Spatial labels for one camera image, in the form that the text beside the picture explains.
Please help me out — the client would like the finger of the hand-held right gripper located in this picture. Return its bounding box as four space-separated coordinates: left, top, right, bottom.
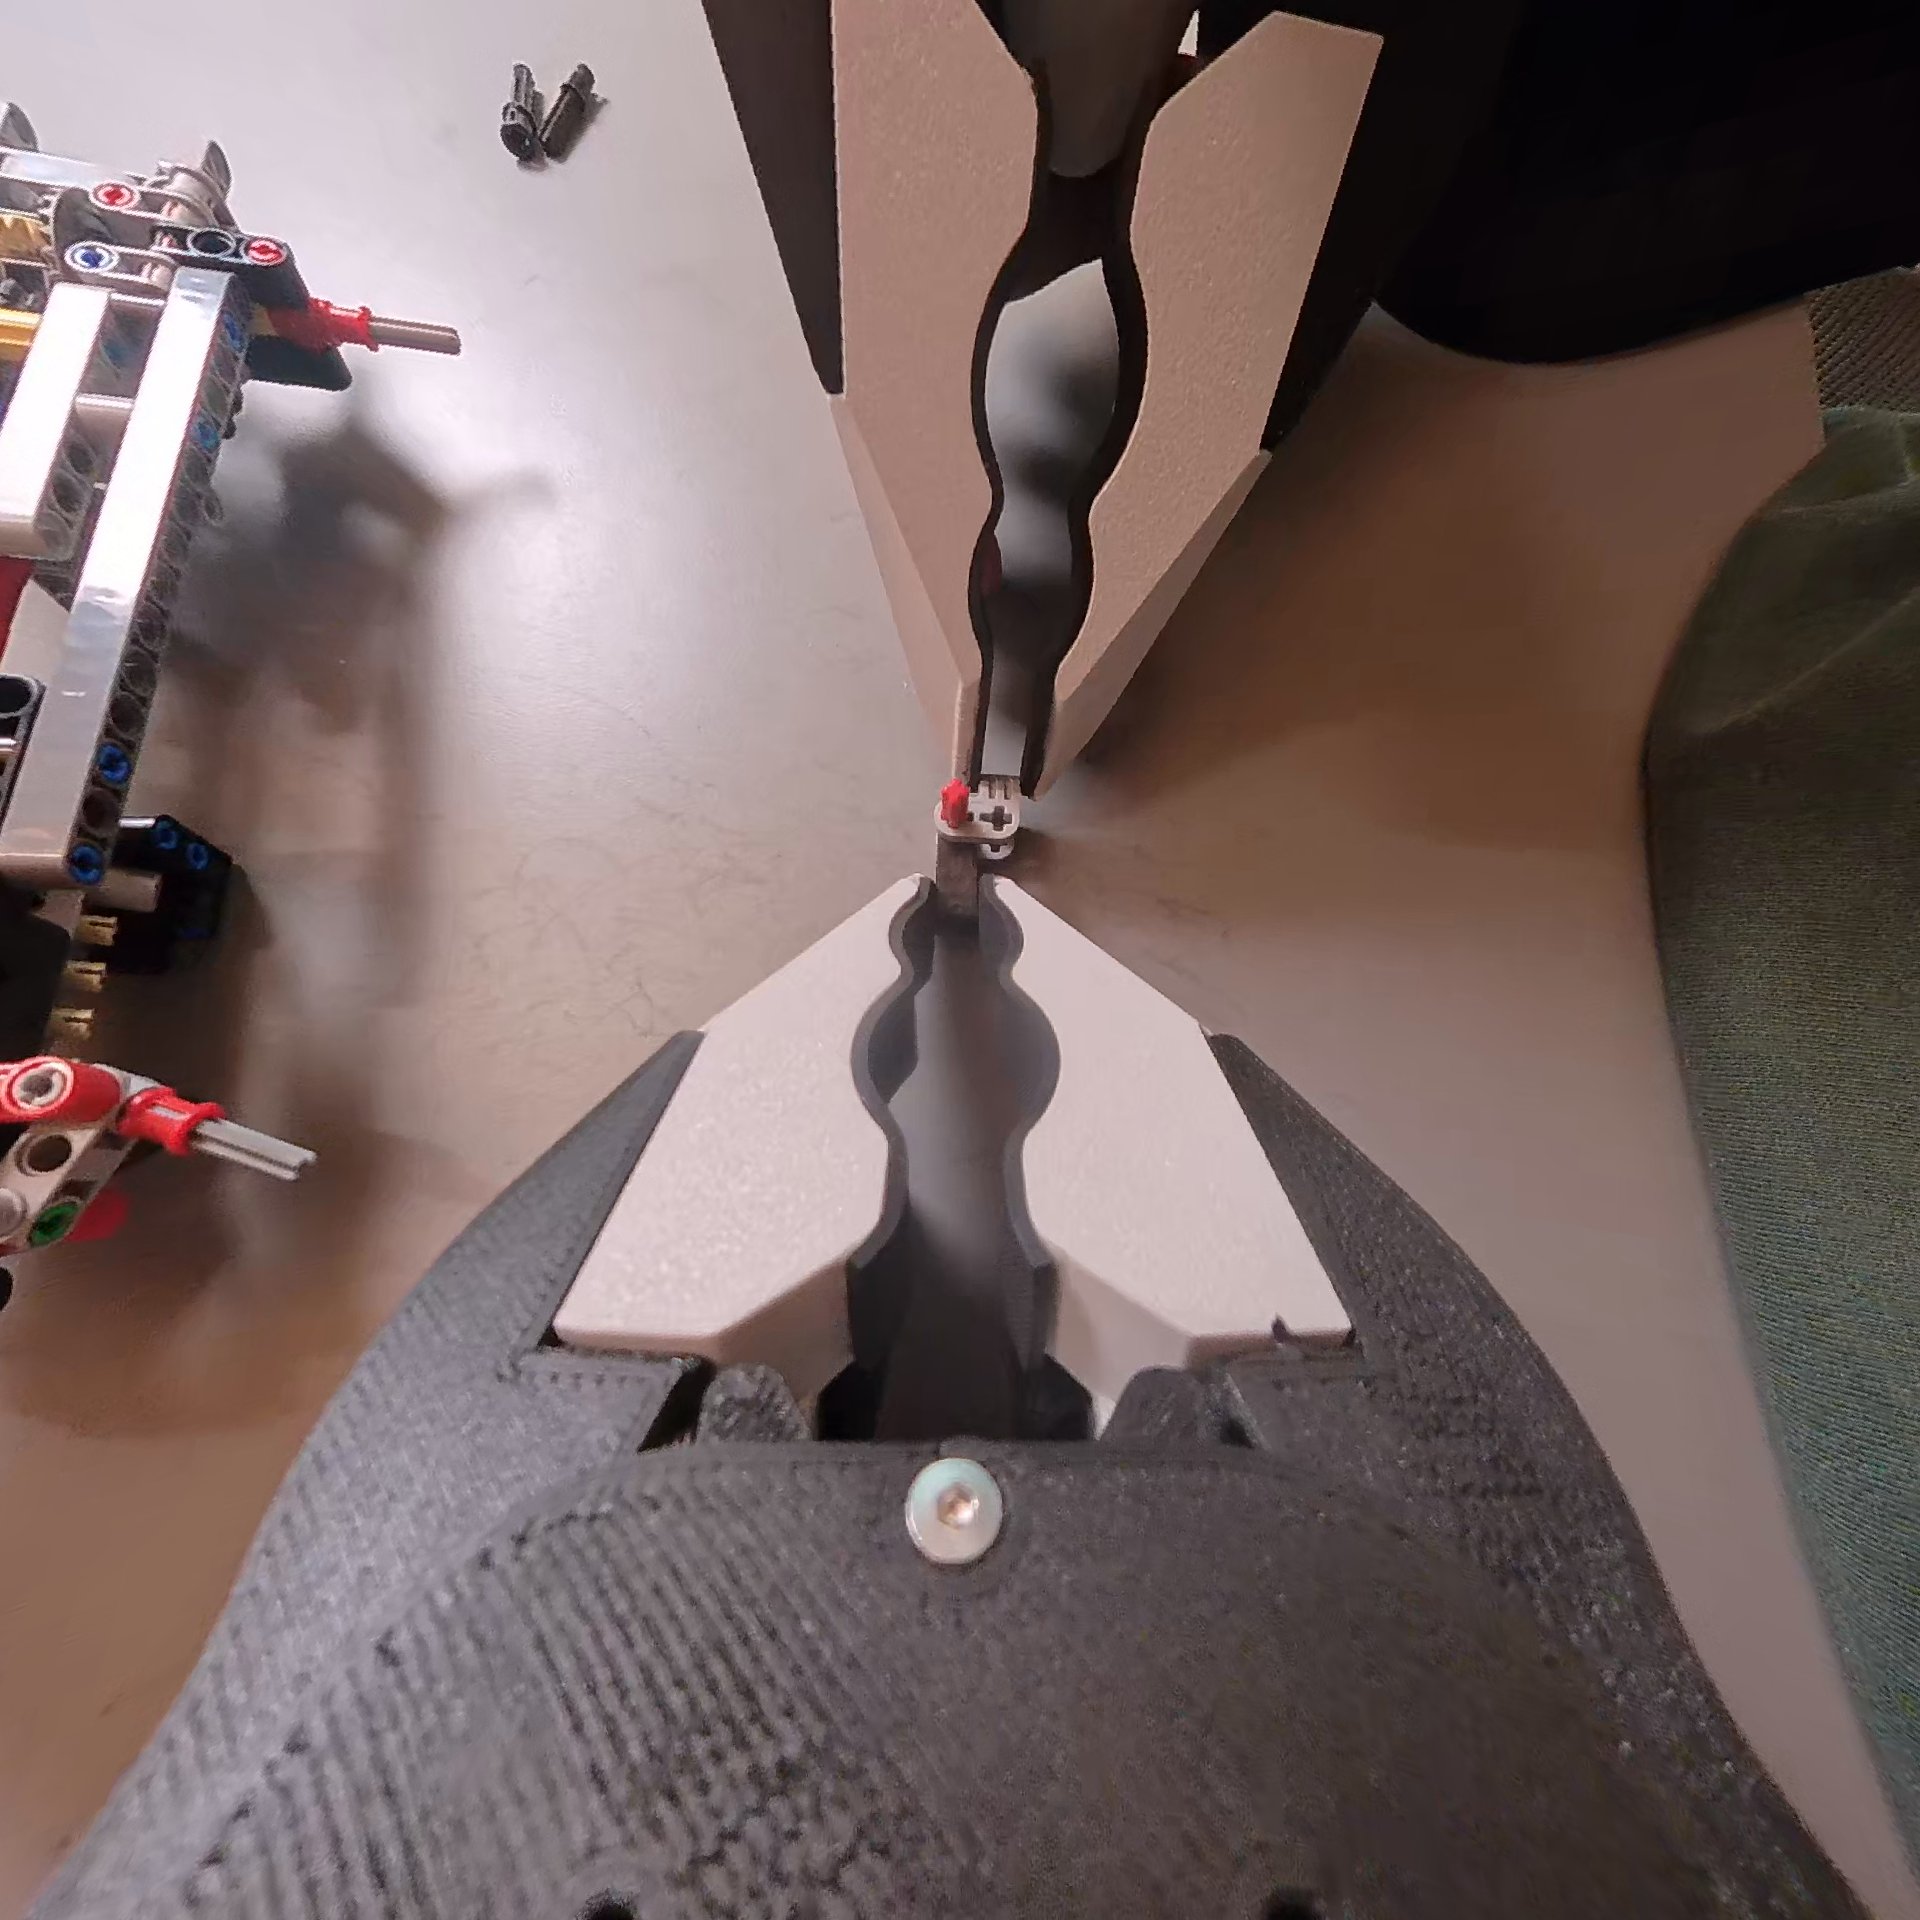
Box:
830 0 1042 789
1022 12 1388 799

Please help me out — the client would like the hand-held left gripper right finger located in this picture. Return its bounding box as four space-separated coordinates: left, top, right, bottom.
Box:
988 875 1352 1431

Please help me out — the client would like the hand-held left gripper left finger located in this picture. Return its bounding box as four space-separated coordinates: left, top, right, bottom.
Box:
551 875 924 1445

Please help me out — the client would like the grey red lego connector assembly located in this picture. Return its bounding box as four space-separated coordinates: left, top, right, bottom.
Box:
928 772 1037 859

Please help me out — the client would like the lego car chassis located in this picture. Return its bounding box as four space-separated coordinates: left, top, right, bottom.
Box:
0 104 464 1322

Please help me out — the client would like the black office chair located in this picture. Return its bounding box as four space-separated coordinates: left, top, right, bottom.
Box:
1350 0 1920 366

